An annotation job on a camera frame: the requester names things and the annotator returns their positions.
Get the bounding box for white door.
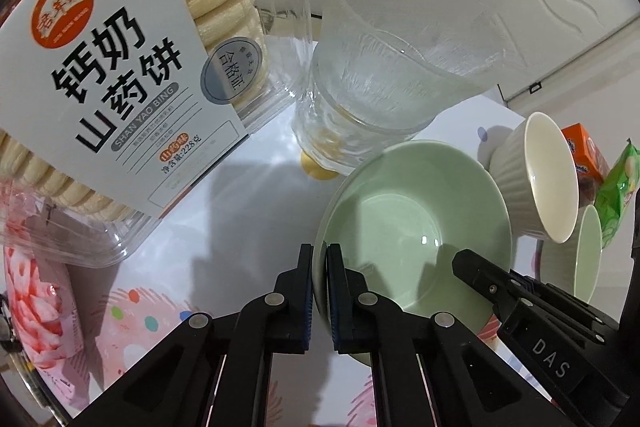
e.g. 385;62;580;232
477;0;640;105

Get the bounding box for clear textured glass cup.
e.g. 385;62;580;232
292;52;426;175
322;0;506;130

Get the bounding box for orange snack box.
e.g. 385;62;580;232
560;123;612;208

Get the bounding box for large green ceramic bowl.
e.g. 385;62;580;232
312;139;518;368

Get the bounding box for clear plastic biscuit box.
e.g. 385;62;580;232
0;0;313;268

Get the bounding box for white ribbed ceramic bowl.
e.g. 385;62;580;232
487;112;581;244

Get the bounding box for pink marshmallow bag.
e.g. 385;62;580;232
0;242;86;403

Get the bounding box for green potato chips bag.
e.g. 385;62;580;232
594;139;640;253

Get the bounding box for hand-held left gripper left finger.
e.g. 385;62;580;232
70;243;317;427

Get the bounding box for small green ribbed bowl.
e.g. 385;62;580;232
542;204;603;305

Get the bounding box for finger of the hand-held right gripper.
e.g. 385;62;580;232
452;249;531;333

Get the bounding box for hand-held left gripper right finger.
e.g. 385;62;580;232
325;243;576;427

